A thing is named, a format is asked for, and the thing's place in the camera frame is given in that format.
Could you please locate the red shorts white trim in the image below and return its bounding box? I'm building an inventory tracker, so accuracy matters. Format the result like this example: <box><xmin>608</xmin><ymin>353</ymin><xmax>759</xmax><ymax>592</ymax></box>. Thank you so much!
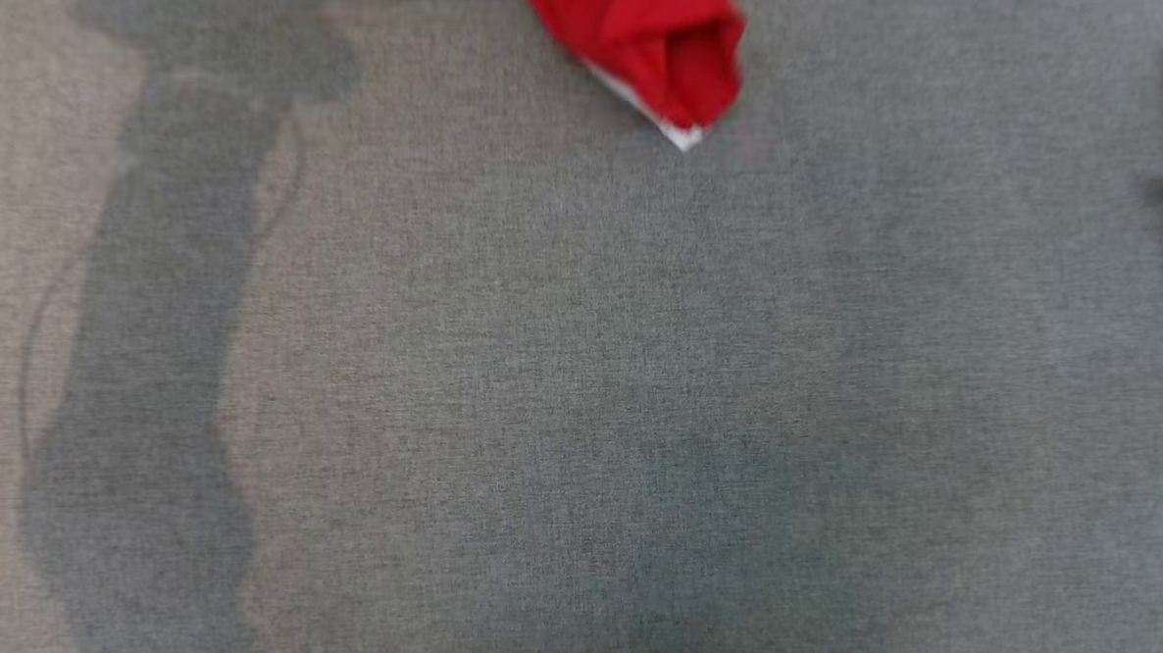
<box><xmin>491</xmin><ymin>0</ymin><xmax>750</xmax><ymax>156</ymax></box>

